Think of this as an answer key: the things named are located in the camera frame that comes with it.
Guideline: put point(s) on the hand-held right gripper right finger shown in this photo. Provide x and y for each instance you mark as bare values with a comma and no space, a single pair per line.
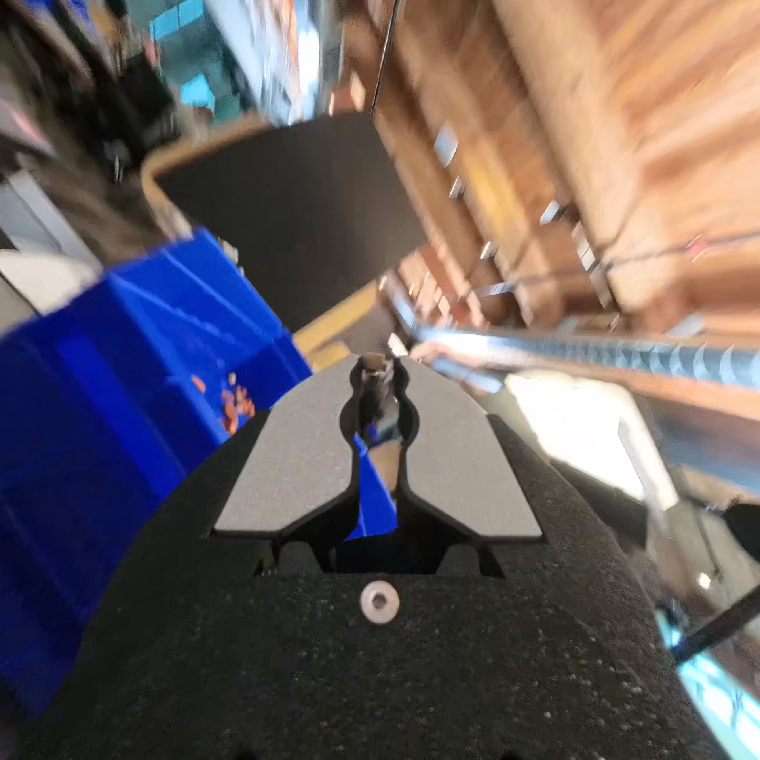
469,463

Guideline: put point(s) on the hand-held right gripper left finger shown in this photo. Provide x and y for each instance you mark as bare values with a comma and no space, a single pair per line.
285,469

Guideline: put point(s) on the tiny tan brick stud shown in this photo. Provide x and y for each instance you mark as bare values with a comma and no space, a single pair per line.
377,366

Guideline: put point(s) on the scattered small orange bricks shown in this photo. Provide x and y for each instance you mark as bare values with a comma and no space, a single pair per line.
232,404

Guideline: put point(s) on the studio light panel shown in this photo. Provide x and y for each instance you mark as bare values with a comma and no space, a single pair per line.
570,434

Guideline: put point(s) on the black board with wooden edge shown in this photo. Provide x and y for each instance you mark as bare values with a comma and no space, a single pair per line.
297,202

